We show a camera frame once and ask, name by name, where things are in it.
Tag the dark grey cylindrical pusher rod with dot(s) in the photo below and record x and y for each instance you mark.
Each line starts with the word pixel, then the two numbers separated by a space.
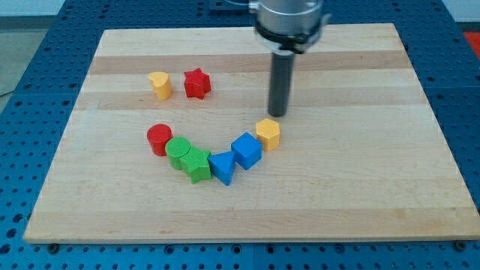
pixel 279 84

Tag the yellow hexagon block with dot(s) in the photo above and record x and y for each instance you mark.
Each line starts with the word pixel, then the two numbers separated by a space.
pixel 268 132

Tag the yellow heart block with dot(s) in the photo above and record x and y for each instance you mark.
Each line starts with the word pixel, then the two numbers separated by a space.
pixel 161 85

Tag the red star block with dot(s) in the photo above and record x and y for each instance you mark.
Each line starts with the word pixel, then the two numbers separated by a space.
pixel 197 84

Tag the blue cube block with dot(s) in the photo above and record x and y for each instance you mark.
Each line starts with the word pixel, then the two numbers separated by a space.
pixel 247 150

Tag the blue triangle block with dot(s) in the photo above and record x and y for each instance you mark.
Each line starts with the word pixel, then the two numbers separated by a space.
pixel 223 166

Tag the green star block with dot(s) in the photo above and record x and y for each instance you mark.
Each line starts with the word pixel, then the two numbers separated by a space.
pixel 196 164

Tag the light wooden board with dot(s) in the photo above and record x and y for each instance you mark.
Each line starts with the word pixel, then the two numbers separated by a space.
pixel 361 155

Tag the green cylinder block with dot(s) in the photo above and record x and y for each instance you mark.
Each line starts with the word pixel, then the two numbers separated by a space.
pixel 175 149

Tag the red cylinder block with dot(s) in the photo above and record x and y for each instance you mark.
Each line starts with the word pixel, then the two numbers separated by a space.
pixel 158 136

